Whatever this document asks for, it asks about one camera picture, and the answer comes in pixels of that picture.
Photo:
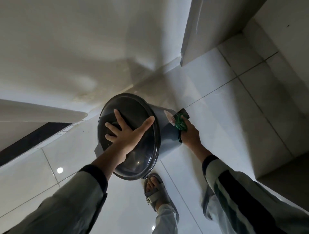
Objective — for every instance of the person's left hand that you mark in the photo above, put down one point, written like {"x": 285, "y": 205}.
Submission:
{"x": 129, "y": 141}

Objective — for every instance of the person's right hand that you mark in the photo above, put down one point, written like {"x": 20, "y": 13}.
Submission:
{"x": 192, "y": 136}

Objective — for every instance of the person's left middle finger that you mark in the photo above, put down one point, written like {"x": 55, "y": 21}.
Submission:
{"x": 112, "y": 127}

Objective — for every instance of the person's left thumb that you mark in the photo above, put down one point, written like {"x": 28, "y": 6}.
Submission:
{"x": 146, "y": 125}

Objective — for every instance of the person's right fingers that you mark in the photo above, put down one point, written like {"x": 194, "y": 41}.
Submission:
{"x": 187, "y": 123}

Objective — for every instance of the green scrubbing cloth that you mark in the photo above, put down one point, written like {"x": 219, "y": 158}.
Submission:
{"x": 180, "y": 123}

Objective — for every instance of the dark grey plastic bin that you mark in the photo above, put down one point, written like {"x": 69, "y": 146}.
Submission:
{"x": 166, "y": 137}

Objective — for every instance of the person's left forearm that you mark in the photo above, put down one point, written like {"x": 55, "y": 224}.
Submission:
{"x": 72, "y": 200}

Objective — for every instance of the person's right forearm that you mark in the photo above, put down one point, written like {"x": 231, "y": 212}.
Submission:
{"x": 241, "y": 197}

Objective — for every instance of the white sticker on bin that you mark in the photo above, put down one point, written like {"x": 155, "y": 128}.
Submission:
{"x": 169, "y": 118}

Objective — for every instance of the person's foot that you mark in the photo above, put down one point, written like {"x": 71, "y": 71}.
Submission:
{"x": 151, "y": 185}

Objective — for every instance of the grey slide sandal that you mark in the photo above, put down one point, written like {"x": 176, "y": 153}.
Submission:
{"x": 158, "y": 196}

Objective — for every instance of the white ledge with black strip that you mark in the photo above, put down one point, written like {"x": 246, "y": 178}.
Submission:
{"x": 36, "y": 113}

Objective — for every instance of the person's light trouser leg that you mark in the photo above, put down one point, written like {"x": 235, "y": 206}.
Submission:
{"x": 165, "y": 221}

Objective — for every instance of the white door panel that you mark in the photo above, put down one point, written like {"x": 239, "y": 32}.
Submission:
{"x": 212, "y": 26}

